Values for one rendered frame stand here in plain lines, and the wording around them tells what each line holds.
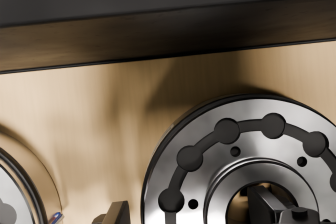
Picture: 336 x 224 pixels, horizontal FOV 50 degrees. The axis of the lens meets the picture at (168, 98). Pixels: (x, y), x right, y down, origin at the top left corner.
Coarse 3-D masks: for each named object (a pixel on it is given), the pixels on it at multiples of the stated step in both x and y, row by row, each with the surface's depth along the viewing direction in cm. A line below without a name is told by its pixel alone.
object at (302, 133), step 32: (192, 128) 15; (224, 128) 16; (256, 128) 16; (288, 128) 16; (320, 128) 15; (160, 160) 15; (192, 160) 16; (224, 160) 15; (288, 160) 15; (320, 160) 15; (160, 192) 15; (192, 192) 15; (320, 192) 15
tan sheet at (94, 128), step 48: (288, 48) 19; (0, 96) 19; (48, 96) 19; (96, 96) 19; (144, 96) 19; (192, 96) 19; (288, 96) 19; (48, 144) 19; (96, 144) 19; (144, 144) 19; (96, 192) 19; (240, 192) 19
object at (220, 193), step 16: (240, 160) 15; (256, 160) 15; (272, 160) 15; (224, 176) 15; (240, 176) 15; (256, 176) 15; (272, 176) 15; (288, 176) 15; (208, 192) 15; (224, 192) 15; (288, 192) 15; (304, 192) 15; (208, 208) 15; (224, 208) 15
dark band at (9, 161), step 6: (0, 150) 16; (0, 156) 16; (6, 156) 16; (12, 162) 16; (12, 168) 16; (18, 168) 16; (18, 174) 16; (24, 174) 16; (24, 180) 16; (30, 180) 16; (30, 186) 16; (30, 192) 16; (36, 192) 16; (36, 198) 16; (36, 204) 16; (42, 210) 16; (42, 216) 16; (42, 222) 16
